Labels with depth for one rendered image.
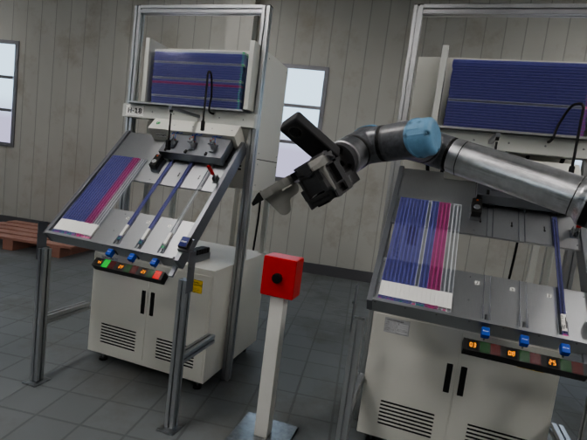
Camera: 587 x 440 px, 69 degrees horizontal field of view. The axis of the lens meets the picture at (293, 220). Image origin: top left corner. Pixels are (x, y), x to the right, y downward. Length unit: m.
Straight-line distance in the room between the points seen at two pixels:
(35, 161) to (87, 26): 1.81
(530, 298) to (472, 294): 0.18
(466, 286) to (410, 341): 0.40
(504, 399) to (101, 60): 5.44
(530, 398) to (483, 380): 0.17
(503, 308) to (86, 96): 5.38
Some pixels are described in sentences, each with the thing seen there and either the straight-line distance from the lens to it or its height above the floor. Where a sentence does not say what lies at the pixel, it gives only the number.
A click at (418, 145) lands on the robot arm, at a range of 0.85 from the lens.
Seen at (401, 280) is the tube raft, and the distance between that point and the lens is 1.56.
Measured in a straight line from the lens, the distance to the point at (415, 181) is 1.92.
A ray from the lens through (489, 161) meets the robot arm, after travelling 0.93.
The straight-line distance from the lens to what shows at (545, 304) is 1.63.
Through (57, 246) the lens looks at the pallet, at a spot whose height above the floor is 0.11.
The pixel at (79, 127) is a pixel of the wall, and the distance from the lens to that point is 6.08.
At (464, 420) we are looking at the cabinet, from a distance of 1.99.
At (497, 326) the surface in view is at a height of 0.72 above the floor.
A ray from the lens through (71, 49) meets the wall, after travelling 6.30.
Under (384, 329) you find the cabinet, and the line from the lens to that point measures 1.87.
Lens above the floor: 1.11
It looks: 6 degrees down
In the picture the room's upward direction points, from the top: 7 degrees clockwise
